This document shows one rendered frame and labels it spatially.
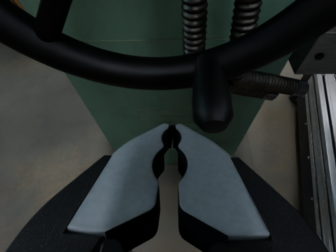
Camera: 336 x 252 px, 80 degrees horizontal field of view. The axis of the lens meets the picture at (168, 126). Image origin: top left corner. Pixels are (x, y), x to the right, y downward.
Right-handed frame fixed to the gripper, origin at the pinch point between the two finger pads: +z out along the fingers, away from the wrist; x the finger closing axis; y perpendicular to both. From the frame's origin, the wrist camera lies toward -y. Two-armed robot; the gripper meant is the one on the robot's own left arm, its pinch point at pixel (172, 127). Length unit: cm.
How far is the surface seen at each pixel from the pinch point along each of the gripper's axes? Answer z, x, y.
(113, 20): 23.9, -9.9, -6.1
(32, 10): 23.1, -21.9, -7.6
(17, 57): 115, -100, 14
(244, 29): 9.8, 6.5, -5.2
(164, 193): 45, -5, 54
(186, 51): 11.4, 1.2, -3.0
